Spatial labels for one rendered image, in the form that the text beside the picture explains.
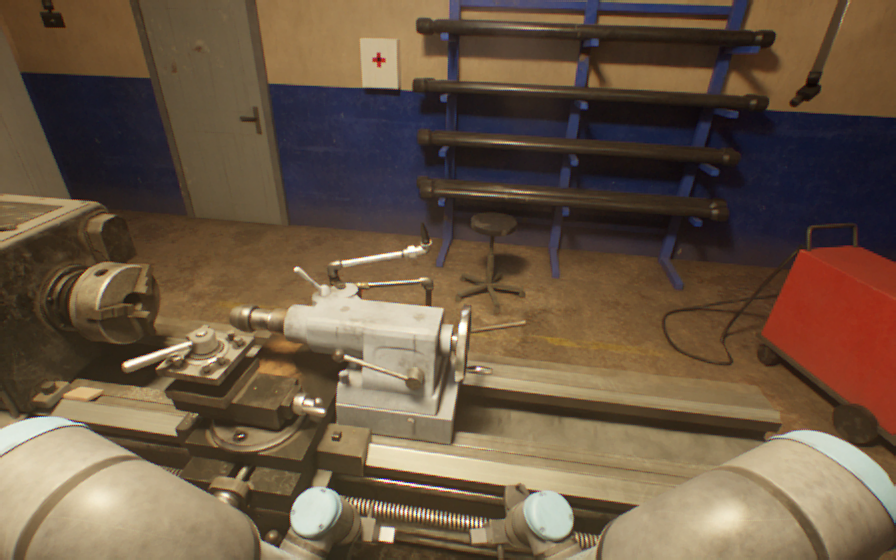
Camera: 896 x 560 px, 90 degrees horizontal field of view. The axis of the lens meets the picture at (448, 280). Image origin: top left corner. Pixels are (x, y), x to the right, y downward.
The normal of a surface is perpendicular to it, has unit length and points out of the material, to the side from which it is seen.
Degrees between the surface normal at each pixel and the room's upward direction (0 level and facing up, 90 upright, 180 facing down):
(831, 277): 90
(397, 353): 76
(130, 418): 36
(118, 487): 22
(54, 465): 5
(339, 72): 90
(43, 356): 90
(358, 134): 90
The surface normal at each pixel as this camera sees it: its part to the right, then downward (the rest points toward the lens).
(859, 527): 0.31, -0.28
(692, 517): -0.59, -0.73
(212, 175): -0.14, 0.50
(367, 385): -0.12, 0.10
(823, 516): 0.20, -0.58
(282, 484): 0.03, -0.86
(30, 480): -0.08, -0.72
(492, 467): -0.07, -0.41
